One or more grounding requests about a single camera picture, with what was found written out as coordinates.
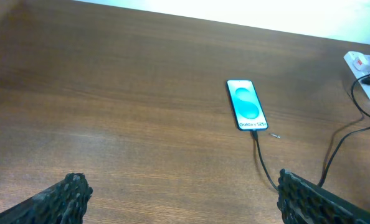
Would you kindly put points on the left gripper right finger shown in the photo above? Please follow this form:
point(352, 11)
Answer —
point(300, 201)

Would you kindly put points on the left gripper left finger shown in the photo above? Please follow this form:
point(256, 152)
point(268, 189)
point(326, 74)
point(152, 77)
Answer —
point(62, 203)

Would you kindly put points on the blue Samsung Galaxy smartphone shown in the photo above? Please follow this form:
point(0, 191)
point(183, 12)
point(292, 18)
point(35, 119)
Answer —
point(246, 105)

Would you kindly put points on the white USB charger adapter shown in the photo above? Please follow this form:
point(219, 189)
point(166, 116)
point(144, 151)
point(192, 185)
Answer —
point(362, 62)

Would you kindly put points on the white power strip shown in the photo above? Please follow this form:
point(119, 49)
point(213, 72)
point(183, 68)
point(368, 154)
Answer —
point(349, 58)

